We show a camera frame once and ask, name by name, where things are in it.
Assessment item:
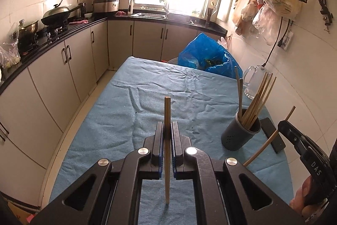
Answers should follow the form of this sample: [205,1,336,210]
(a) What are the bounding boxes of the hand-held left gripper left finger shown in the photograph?
[30,121,164,225]

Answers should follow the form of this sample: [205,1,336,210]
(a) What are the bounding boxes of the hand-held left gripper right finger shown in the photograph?
[171,121,307,225]

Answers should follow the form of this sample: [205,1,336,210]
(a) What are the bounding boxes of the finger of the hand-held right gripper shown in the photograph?
[278,121,315,159]

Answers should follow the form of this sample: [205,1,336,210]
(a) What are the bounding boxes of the wooden chopstick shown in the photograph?
[243,106,296,167]
[164,96,171,205]

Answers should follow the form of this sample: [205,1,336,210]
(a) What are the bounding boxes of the bunch of wooden chopsticks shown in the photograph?
[234,66,277,127]

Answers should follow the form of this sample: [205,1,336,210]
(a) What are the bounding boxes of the black utensil holder cup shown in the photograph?
[221,108,262,152]

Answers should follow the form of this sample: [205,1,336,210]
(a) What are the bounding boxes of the person's right hand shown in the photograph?
[289,176,327,219]

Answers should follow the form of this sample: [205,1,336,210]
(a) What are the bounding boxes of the black phone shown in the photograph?
[260,117,286,154]

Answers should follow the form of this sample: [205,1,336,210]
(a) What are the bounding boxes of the blue towel table cover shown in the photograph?
[49,56,295,225]

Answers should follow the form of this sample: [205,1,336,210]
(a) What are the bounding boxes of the clear glass mug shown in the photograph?
[242,65,273,100]

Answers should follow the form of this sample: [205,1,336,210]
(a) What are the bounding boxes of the white power strip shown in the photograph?
[278,30,294,51]

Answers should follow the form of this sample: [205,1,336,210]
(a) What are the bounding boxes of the blue plastic bag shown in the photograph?
[178,32,243,79]

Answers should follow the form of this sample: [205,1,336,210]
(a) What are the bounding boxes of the white plastic bag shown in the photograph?
[216,36,229,50]

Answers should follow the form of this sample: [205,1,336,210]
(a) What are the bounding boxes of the beige lower kitchen cabinets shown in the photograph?
[0,18,228,211]

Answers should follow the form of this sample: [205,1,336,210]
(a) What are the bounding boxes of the black kitchen countertop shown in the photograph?
[0,13,228,95]

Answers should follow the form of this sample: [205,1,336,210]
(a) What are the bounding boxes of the steel kitchen sink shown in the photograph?
[130,12,167,18]

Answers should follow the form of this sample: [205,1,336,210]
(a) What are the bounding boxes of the hanging clear plastic bags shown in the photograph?
[232,0,281,46]

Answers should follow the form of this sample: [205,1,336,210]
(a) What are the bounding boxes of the steel faucet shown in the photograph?
[158,0,171,17]

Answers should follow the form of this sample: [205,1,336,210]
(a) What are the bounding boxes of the white cutting board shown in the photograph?
[218,0,233,22]

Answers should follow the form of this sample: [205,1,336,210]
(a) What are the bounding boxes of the stainless steel countertop appliance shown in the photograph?
[93,0,120,14]

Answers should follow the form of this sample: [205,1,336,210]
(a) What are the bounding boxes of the black gas stove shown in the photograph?
[37,25,69,38]

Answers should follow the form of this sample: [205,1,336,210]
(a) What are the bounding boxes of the cardboard box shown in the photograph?
[7,200,36,225]

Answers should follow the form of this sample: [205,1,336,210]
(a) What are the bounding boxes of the wok with steel lid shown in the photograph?
[41,0,85,26]

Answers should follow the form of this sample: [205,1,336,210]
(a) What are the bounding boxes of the clear bag with food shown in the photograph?
[0,22,21,69]

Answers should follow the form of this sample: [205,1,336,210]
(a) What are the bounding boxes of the steel cooking pot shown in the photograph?
[13,19,39,47]

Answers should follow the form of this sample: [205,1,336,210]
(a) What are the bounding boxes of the black power cable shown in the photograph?
[261,17,293,67]

